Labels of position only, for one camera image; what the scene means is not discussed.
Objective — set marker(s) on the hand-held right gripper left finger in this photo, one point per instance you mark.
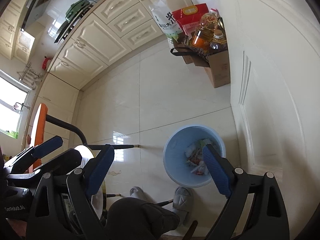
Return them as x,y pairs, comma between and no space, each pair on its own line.
100,172

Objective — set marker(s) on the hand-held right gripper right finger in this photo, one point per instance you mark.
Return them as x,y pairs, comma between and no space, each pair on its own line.
216,172

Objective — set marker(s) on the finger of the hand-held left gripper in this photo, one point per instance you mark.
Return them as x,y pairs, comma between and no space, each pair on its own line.
47,145
65,160

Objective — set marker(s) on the clear plastic bag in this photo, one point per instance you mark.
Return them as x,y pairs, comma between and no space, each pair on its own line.
191,151

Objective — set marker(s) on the light blue bin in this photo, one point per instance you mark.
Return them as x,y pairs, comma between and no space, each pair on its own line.
175,140

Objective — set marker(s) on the orange round table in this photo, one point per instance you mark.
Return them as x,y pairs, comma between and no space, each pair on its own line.
40,122

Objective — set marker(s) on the green dish soap bottle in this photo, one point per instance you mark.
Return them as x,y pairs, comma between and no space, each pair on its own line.
11,133

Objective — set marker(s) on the grey slipper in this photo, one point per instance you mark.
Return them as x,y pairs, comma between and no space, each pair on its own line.
137,192
181,197

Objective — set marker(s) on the steel faucet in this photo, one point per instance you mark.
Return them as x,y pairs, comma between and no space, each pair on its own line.
19,106

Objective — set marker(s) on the window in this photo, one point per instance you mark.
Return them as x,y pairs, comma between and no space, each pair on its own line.
10,110

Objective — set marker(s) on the person's dark trouser leg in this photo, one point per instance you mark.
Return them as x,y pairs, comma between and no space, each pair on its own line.
140,217

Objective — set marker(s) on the small lattice door cabinet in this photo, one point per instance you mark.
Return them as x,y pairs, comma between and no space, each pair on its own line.
23,46

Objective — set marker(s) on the cardboard box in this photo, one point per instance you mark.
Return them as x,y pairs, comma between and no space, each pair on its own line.
218,67

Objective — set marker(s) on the cream lower cabinets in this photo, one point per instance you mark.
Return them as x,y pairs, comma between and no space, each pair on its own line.
85,42

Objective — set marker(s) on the cream cabinets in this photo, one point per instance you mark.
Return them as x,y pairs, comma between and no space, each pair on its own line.
85,42
10,25

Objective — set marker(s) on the white door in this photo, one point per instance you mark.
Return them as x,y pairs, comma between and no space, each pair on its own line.
275,80

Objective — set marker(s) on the black gas cooktop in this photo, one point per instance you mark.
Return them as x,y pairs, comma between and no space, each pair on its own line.
72,23

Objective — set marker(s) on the cream upper cabinets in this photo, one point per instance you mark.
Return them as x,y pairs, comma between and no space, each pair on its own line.
10,25

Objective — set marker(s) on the dark oil bottle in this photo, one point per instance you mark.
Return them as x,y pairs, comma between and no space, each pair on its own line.
216,43

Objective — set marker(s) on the range hood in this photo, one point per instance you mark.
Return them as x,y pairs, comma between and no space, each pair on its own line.
37,7

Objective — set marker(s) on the green electric pot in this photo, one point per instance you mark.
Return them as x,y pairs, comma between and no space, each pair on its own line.
76,8

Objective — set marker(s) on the cream cabinet drawer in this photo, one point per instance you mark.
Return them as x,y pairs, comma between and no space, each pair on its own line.
143,36
116,6
131,19

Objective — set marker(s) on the red rice bag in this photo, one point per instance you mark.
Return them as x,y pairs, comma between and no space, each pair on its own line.
190,17

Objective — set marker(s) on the white rice sack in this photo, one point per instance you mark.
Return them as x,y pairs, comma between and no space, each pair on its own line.
165,17

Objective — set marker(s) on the wall utensil rack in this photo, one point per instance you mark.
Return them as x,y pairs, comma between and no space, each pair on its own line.
28,75

